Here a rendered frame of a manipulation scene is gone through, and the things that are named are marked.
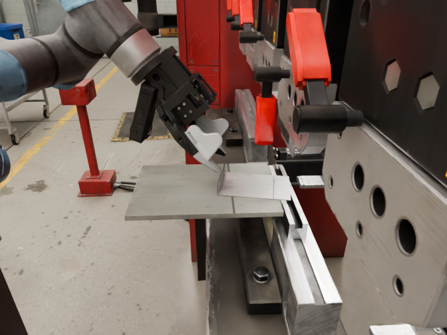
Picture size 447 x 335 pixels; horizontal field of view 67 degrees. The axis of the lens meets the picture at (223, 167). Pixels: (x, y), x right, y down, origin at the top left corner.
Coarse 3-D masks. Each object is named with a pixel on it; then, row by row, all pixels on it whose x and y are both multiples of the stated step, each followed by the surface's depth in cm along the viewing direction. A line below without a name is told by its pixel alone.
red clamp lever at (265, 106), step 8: (256, 72) 38; (264, 72) 38; (272, 72) 38; (280, 72) 38; (288, 72) 38; (256, 80) 38; (264, 80) 38; (272, 80) 39; (280, 80) 39; (264, 88) 39; (264, 96) 40; (272, 96) 40; (256, 104) 41; (264, 104) 40; (272, 104) 40; (256, 112) 41; (264, 112) 40; (272, 112) 40; (256, 120) 41; (264, 120) 41; (272, 120) 41; (256, 128) 41; (264, 128) 41; (272, 128) 41; (256, 136) 42; (264, 136) 42; (272, 136) 42; (264, 144) 42
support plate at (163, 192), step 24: (144, 168) 70; (168, 168) 70; (192, 168) 70; (240, 168) 70; (264, 168) 70; (144, 192) 61; (168, 192) 61; (192, 192) 61; (216, 192) 61; (144, 216) 55; (168, 216) 55; (192, 216) 56; (216, 216) 56; (240, 216) 56; (264, 216) 56
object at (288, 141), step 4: (280, 120) 61; (280, 124) 61; (280, 128) 61; (284, 128) 58; (284, 132) 58; (284, 136) 58; (288, 136) 55; (284, 140) 62; (288, 140) 55; (288, 144) 55; (292, 144) 55; (288, 148) 59; (292, 148) 56; (292, 152) 56; (292, 156) 56
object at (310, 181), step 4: (300, 176) 66; (304, 176) 66; (308, 176) 66; (312, 176) 66; (316, 176) 66; (320, 176) 66; (300, 180) 64; (304, 180) 64; (308, 180) 64; (312, 180) 64; (316, 180) 64; (320, 180) 64; (300, 184) 63; (304, 184) 63; (308, 184) 63; (312, 184) 63; (316, 184) 63; (320, 184) 63; (304, 188) 63
